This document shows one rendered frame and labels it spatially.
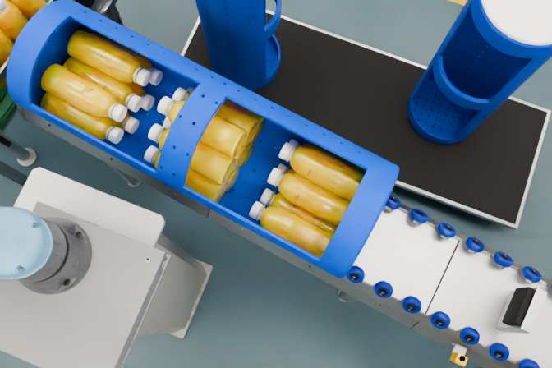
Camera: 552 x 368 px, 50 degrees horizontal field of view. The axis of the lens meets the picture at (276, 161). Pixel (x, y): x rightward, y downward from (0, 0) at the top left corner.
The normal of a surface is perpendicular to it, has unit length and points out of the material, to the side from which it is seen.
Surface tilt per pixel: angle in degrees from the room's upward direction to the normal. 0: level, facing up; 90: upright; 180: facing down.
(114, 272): 0
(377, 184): 20
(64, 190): 0
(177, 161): 45
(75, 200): 0
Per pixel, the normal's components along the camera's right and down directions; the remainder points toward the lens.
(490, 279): 0.00, -0.25
